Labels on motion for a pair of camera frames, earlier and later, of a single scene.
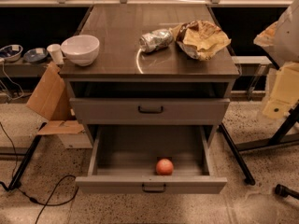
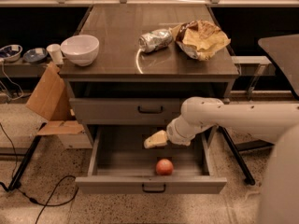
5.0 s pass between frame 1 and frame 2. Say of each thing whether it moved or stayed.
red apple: stayed
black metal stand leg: stayed
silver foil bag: stayed
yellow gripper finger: moved
